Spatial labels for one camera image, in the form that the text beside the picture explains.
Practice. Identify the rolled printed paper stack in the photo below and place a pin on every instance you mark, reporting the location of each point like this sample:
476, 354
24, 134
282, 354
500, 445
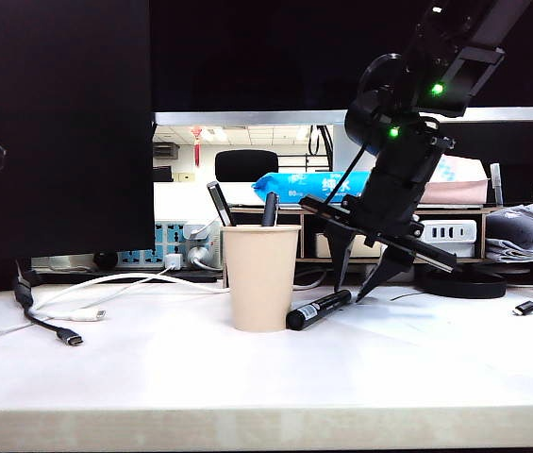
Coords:
521, 233

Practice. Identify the white angled power plug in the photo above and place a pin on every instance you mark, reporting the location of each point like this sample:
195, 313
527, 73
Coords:
196, 230

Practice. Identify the small white USB charger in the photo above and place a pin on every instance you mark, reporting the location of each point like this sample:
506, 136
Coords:
174, 261

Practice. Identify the silver monitor stand base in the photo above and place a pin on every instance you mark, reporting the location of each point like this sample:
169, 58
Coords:
63, 264

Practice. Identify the white flat box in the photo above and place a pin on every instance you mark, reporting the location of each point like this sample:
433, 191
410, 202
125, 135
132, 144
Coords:
464, 252

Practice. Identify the black office chair back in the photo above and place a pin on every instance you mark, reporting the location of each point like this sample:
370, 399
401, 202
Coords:
246, 165

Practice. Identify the beige paper cup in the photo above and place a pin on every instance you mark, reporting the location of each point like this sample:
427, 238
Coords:
259, 278

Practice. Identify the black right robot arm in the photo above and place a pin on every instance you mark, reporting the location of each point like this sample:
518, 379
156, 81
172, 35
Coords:
440, 42

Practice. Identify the black monitor silver edge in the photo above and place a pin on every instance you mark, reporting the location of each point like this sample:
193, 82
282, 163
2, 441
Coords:
266, 56

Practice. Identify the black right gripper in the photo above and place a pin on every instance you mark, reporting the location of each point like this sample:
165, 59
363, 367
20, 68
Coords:
391, 198

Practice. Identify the black round stand base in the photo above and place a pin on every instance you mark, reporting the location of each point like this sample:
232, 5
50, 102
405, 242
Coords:
473, 285

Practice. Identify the white blue power strip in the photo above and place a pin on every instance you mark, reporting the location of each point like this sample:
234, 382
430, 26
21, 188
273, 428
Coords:
162, 236

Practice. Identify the white round power plug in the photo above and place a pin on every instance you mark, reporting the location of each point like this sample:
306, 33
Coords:
197, 256

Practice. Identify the black marker pen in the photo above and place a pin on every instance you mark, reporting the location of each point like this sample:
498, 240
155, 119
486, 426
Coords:
317, 309

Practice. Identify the red hanging ornament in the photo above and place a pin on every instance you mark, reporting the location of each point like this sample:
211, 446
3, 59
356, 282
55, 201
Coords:
196, 146

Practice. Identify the clear pen grey cap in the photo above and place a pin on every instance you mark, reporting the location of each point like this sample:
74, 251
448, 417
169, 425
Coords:
496, 181

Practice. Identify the pink tissue pack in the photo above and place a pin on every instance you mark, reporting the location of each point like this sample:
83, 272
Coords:
459, 191

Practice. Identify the blue wet wipes pack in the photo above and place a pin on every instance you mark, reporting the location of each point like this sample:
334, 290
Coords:
304, 186

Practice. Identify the black silver flat pen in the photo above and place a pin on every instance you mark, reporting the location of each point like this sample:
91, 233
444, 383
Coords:
220, 202

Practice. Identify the small black ball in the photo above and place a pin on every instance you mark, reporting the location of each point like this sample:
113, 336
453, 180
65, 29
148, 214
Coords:
105, 259

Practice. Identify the cream rectangular box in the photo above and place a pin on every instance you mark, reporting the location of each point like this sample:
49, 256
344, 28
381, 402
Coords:
365, 252

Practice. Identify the black rounded pen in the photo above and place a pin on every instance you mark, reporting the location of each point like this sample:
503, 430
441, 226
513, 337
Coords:
270, 210

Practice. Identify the white multi-port charger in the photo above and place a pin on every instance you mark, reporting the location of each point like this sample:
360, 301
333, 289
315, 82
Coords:
450, 232

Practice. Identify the wooden desk shelf riser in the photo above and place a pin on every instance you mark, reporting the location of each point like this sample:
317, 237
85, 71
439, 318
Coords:
266, 211

